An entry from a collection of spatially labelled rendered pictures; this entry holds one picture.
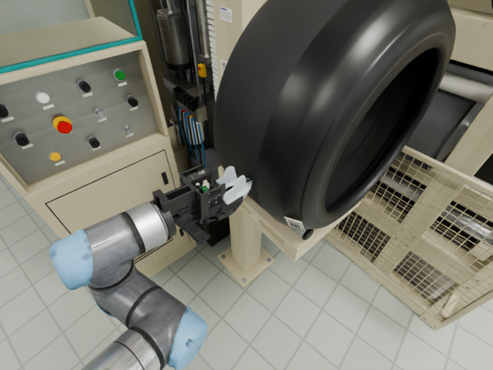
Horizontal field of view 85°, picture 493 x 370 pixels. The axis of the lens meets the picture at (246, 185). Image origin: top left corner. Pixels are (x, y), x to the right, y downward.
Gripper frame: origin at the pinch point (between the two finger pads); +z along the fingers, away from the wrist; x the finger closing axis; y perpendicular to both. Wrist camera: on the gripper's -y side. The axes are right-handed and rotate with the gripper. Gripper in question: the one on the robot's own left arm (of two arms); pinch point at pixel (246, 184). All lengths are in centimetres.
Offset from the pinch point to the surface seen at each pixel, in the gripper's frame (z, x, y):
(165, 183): 8, 62, -49
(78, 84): -14, 67, 1
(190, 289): 5, 41, -116
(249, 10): 22.0, 28.2, 26.6
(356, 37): 11.9, -7.6, 29.7
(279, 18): 10.5, 7.3, 29.3
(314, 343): 39, -25, -112
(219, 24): 20.0, 37.9, 21.7
